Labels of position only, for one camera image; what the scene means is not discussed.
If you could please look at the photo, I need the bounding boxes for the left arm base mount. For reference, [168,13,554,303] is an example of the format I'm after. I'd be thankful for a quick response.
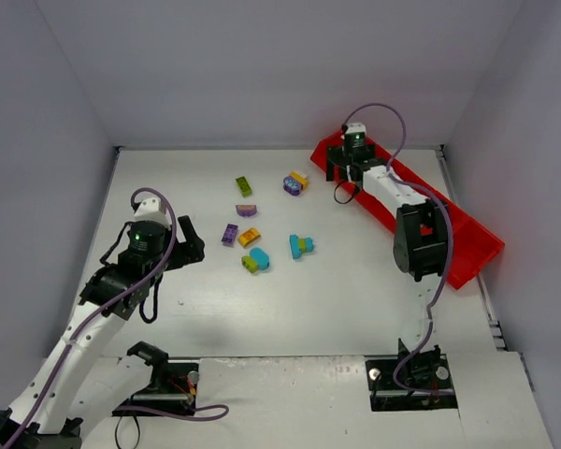
[113,341,200,416]

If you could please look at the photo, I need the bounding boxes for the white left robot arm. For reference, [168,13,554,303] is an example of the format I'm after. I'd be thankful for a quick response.
[0,216,205,448]

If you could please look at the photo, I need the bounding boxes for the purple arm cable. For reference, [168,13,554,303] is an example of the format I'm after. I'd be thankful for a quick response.
[4,187,230,449]
[343,102,453,392]

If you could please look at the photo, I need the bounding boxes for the cyan green lego cluster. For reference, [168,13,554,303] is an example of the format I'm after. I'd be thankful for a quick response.
[289,234,315,260]

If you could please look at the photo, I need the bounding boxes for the orange curved lego brick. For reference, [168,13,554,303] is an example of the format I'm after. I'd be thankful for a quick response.
[237,227,261,248]

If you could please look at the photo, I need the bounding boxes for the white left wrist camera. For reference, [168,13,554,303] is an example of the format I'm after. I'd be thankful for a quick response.
[134,196,170,230]

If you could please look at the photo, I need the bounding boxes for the cyan lego with green brick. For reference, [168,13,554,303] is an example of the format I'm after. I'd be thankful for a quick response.
[241,247,270,274]

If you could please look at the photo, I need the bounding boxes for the green long lego brick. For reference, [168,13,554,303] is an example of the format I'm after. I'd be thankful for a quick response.
[236,176,252,197]

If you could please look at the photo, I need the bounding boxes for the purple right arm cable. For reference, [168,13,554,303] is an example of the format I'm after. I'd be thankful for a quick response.
[343,102,453,392]

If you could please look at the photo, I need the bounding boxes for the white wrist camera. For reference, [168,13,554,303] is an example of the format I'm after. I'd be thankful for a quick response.
[344,123,367,135]
[134,196,170,230]

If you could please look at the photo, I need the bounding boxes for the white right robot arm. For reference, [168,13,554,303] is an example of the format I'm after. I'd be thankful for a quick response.
[325,123,453,361]

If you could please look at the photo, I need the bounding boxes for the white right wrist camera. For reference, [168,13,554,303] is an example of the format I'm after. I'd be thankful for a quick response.
[344,123,367,135]

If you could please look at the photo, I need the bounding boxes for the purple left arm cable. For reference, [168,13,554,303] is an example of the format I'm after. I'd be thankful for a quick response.
[4,187,230,449]

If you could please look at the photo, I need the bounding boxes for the purple half-round lego brick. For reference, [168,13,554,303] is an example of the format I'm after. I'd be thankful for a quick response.
[235,204,258,218]

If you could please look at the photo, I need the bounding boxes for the purple rectangular lego brick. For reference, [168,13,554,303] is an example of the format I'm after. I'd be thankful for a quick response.
[221,224,238,246]

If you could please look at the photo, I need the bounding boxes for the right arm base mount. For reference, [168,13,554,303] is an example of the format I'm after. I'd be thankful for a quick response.
[365,355,458,413]

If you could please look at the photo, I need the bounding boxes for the purple yellow white lego stack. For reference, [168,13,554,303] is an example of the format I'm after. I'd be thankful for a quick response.
[282,170,309,196]

